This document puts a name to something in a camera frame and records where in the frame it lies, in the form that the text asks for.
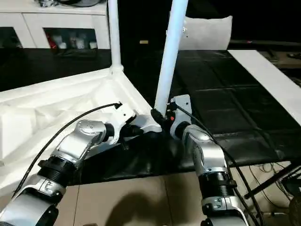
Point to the white plastic table leg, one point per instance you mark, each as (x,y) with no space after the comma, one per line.
(115,35)
(169,47)

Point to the white plastic table top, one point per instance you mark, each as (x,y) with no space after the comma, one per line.
(47,99)

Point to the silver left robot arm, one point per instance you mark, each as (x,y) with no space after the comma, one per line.
(75,141)

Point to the black box with gold label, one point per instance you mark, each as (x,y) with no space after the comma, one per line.
(141,23)

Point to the white pillow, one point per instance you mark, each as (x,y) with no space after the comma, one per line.
(207,33)

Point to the white flat board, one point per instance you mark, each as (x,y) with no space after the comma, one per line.
(270,77)

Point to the black metal table leg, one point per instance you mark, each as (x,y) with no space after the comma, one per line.
(270,181)

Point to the white glass-door cabinet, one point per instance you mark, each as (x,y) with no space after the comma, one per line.
(65,20)

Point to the dark low bench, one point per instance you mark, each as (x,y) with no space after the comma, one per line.
(282,43)

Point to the grey round pot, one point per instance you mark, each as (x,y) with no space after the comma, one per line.
(80,2)

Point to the black floor device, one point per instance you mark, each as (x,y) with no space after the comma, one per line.
(294,186)

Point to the dark rubber wheel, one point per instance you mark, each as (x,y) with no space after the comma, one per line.
(295,209)

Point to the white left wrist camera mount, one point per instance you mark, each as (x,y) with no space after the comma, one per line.
(122,115)

